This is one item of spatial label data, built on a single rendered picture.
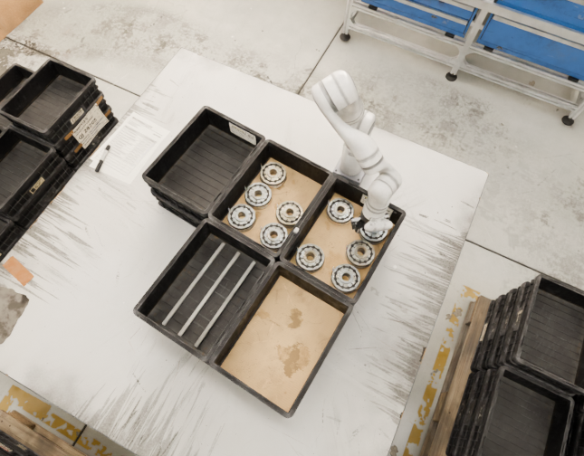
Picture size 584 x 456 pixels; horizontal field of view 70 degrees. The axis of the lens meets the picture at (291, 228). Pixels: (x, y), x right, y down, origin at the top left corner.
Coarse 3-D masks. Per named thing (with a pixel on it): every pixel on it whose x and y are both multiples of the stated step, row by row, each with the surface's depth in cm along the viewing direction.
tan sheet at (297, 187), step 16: (272, 160) 168; (256, 176) 165; (288, 176) 166; (304, 176) 166; (272, 192) 163; (288, 192) 163; (304, 192) 163; (272, 208) 160; (304, 208) 160; (256, 224) 157; (256, 240) 154
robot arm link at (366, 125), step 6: (366, 114) 145; (372, 114) 146; (360, 120) 145; (366, 120) 144; (372, 120) 145; (354, 126) 146; (360, 126) 145; (366, 126) 144; (372, 126) 146; (366, 132) 146
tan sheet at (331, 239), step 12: (324, 216) 159; (312, 228) 157; (324, 228) 157; (336, 228) 157; (348, 228) 157; (312, 240) 155; (324, 240) 155; (336, 240) 155; (348, 240) 155; (384, 240) 155; (324, 252) 153; (336, 252) 153; (360, 252) 153; (324, 264) 151; (336, 264) 151; (324, 276) 149; (360, 276) 149
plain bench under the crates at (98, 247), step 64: (192, 64) 205; (256, 128) 190; (320, 128) 191; (64, 192) 175; (128, 192) 176; (448, 192) 179; (64, 256) 164; (128, 256) 164; (384, 256) 167; (448, 256) 167; (64, 320) 154; (128, 320) 154; (384, 320) 156; (64, 384) 145; (128, 384) 145; (192, 384) 146; (320, 384) 147; (384, 384) 147; (128, 448) 137; (192, 448) 138; (256, 448) 138; (320, 448) 139; (384, 448) 139
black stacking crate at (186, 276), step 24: (216, 240) 154; (192, 264) 150; (216, 264) 150; (240, 264) 150; (264, 264) 150; (168, 288) 146; (216, 288) 147; (240, 288) 147; (144, 312) 139; (168, 312) 143; (192, 312) 143; (216, 312) 143; (192, 336) 140; (216, 336) 140
